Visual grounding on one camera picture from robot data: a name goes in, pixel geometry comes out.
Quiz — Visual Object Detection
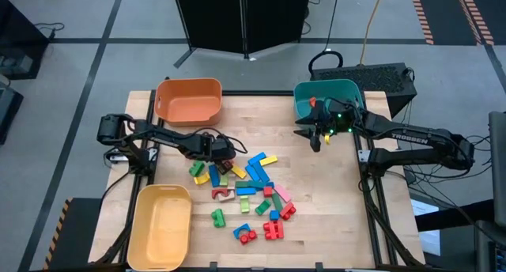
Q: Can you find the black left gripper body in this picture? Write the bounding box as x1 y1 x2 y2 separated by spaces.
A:
205 134 237 162

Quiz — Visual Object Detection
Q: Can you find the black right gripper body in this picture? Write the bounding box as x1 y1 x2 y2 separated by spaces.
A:
310 100 359 153

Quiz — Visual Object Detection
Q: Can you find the long blue wooden plank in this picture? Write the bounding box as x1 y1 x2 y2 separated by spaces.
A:
208 164 221 188

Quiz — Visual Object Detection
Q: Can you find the green two-stud plastic brick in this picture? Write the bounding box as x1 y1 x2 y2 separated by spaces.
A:
210 208 227 229
188 160 206 177

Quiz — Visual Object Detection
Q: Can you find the teal plastic bin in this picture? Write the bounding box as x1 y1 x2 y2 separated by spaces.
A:
293 78 365 129

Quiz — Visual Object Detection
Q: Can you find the orange plastic bin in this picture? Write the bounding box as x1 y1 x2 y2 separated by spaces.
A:
153 77 224 127

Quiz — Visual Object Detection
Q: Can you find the black perforated equipment case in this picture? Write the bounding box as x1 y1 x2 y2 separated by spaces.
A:
309 62 418 119

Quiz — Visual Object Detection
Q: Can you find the pink wooden plank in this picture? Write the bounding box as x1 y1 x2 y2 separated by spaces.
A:
274 183 293 204

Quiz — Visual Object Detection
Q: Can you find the blue arch block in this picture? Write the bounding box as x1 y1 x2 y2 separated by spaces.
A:
232 222 252 240

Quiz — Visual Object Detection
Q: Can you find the red two-stud plastic brick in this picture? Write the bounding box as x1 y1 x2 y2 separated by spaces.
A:
279 202 297 221
239 229 259 246

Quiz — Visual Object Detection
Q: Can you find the red four-stud plastic brick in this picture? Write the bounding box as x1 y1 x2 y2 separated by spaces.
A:
262 220 285 240

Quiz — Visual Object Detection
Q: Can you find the yellow plastic bin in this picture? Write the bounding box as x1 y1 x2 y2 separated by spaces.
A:
126 183 194 272

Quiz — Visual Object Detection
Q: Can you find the black partition panel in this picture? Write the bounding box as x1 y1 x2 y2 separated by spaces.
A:
172 0 248 70
244 0 312 55

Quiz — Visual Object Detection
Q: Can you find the black hazard-striped floor mat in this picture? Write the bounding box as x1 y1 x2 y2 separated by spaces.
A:
42 197 103 271

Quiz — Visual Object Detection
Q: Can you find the black floor equipment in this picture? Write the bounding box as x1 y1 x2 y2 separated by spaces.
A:
0 81 25 145

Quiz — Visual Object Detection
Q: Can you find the black cabinet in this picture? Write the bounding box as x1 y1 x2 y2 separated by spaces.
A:
0 0 51 81

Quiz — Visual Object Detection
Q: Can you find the black looped cable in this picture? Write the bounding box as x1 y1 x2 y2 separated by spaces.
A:
307 0 345 77

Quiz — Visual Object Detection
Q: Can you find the yellow cable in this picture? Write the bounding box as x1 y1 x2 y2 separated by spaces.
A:
357 0 387 66

